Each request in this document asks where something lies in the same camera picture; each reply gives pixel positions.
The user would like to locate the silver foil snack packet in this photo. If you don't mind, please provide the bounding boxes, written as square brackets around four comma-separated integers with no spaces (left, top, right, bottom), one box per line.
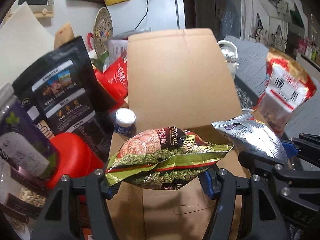
[212,113,289,164]

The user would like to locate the green red cereal snack packet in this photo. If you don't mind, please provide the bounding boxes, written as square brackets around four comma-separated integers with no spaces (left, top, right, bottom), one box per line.
[105,126,234,190]

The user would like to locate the red cylindrical container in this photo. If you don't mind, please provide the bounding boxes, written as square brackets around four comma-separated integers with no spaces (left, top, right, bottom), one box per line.
[45,133,104,189]

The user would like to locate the large red white snack bag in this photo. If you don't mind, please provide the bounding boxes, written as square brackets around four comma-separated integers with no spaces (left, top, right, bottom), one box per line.
[257,48,317,138]

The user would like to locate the small blue white bottle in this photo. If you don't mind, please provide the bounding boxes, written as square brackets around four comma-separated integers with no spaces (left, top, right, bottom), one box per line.
[115,108,136,135]

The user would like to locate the jar with dark green label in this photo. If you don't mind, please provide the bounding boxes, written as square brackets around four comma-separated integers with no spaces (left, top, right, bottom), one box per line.
[1,82,58,180]

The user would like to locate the light blue leaf cushion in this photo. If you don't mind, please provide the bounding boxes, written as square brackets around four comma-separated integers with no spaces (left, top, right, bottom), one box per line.
[225,36,319,138]

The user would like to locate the black stand-up pouch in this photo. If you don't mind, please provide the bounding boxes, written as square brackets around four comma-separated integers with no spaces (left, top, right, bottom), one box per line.
[12,36,116,161]

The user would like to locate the open cardboard box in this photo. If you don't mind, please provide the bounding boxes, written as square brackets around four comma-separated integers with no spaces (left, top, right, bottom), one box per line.
[106,28,252,240]

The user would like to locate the white thermos jug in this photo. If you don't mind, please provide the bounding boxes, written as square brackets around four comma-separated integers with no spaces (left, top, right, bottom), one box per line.
[217,40,239,79]

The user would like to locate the white foam board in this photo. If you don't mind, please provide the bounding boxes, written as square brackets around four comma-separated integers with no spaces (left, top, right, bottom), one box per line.
[0,3,54,84]

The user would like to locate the white refrigerator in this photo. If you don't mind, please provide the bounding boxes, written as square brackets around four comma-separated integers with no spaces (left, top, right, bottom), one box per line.
[107,0,186,36]

